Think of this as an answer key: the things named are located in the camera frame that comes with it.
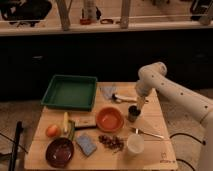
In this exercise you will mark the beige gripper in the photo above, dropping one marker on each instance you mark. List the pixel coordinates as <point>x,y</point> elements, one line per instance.
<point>141,101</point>

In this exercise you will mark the orange red bowl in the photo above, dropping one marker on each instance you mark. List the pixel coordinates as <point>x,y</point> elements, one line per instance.
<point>109,119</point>

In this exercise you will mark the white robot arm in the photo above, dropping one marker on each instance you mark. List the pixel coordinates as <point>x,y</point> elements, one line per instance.
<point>152,76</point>

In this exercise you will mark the dark maroon bowl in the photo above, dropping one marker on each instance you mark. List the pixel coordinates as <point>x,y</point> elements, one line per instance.
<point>59,152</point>

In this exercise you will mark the dark metal cup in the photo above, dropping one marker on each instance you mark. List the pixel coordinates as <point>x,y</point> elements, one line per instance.
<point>133,113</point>

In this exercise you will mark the silver fork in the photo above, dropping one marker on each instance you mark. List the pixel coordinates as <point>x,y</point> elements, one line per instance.
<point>138,131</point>

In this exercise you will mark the light blue cloth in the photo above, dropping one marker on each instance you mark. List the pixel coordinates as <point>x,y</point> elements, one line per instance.
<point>108,92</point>

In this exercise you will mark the white plastic cup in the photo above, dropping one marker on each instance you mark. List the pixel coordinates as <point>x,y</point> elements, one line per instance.
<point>135,144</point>

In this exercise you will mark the green plastic tray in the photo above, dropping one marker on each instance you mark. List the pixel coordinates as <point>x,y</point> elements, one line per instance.
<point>70,92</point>

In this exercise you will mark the blue sponge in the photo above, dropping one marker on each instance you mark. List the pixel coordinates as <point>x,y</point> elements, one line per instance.
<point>86,144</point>

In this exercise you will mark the green banana shaped toy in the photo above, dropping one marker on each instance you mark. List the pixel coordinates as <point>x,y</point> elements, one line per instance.
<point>72,130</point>

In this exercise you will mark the orange peach fruit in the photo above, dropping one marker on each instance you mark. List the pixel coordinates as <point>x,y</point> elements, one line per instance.
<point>53,131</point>

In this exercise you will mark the black pole stand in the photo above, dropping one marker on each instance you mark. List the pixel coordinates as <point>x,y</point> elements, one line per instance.
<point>13,157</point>

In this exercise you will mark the wooden block with black handle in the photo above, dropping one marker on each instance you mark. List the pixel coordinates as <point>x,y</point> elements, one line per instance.
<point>84,122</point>

